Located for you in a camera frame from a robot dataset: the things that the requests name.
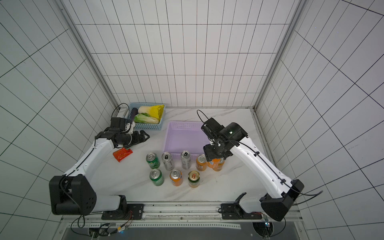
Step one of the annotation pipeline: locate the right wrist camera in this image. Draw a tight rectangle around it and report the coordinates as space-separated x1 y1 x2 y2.
201 118 225 142

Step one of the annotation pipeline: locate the silver slim can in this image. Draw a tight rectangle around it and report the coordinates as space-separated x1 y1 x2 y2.
162 152 175 171
181 151 191 170

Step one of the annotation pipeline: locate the yellow napa cabbage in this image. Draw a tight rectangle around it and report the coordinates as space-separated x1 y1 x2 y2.
138 105 165 120

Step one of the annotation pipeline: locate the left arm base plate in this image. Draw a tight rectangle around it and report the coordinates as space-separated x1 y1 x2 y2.
102 204 145 221

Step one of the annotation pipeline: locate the red snack packet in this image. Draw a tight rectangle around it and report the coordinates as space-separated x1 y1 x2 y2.
113 148 133 162

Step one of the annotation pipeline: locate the green brown can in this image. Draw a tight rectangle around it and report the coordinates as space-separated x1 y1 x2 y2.
188 171 200 188

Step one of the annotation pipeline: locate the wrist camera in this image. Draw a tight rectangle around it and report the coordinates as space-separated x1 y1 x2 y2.
201 118 225 142
110 117 134 134

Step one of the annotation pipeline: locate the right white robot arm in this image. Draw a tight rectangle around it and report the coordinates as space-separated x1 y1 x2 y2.
201 118 304 222

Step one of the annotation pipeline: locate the orange fanta can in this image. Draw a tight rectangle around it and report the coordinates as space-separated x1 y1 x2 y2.
196 154 207 172
170 169 183 187
207 160 215 169
213 159 225 172

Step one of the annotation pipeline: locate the silver slim can back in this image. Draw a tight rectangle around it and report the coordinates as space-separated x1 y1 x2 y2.
162 152 175 171

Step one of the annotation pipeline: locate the blue plastic basket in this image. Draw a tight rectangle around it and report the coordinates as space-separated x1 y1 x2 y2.
116 103 166 132

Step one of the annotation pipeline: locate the green sprite can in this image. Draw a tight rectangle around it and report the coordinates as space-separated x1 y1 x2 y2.
150 169 164 187
146 152 161 169

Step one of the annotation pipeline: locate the aluminium mounting rail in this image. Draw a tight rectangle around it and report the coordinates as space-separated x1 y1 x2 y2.
61 200 304 230

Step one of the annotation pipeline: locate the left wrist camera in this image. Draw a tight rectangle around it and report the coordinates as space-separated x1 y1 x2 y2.
110 117 134 134

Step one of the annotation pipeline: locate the dark purple eggplant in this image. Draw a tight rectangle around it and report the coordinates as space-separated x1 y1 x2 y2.
130 108 139 122

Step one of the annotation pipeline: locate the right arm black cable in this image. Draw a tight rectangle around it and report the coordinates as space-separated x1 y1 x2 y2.
196 109 324 238

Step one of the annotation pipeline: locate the green lettuce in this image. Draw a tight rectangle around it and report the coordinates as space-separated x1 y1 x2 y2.
134 113 159 125

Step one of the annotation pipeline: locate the purple plastic basket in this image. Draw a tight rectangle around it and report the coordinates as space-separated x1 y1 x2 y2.
163 121 210 161

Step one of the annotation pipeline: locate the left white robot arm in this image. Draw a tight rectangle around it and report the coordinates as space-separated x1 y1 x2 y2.
49 129 150 217

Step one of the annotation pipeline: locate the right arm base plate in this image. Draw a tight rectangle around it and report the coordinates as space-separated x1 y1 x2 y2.
218 203 262 220

